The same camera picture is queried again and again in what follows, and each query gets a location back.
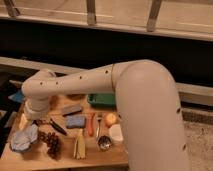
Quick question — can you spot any white plastic cup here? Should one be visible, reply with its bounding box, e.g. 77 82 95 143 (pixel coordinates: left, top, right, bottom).
109 124 123 143

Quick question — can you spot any light blue towel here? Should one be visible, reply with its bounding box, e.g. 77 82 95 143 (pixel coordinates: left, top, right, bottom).
10 124 38 152

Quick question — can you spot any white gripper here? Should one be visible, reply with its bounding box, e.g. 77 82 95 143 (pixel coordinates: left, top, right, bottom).
19 99 50 130

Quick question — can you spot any orange carrot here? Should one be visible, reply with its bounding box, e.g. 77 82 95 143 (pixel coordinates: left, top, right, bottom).
87 113 95 137

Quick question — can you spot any green plastic tray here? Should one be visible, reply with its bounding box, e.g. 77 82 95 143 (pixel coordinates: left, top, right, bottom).
87 94 116 107

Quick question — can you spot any blue sponge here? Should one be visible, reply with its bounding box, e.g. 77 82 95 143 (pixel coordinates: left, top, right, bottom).
66 115 86 129

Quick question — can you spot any yellow orange fruit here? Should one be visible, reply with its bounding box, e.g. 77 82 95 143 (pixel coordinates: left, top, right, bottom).
104 113 117 127

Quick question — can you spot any blue cloth at table edge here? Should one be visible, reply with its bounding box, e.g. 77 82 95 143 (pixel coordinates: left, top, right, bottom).
9 90 24 103

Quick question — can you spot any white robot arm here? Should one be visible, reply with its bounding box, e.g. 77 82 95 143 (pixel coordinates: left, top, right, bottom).
22 60 190 171

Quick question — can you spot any shiny metal cup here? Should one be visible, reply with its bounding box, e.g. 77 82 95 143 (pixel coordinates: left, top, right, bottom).
98 135 112 151

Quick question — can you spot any purple grape bunch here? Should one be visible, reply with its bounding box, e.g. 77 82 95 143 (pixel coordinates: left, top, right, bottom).
38 131 61 159

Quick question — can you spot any black handled peeler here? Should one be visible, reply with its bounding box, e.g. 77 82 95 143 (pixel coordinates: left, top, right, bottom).
35 117 68 136

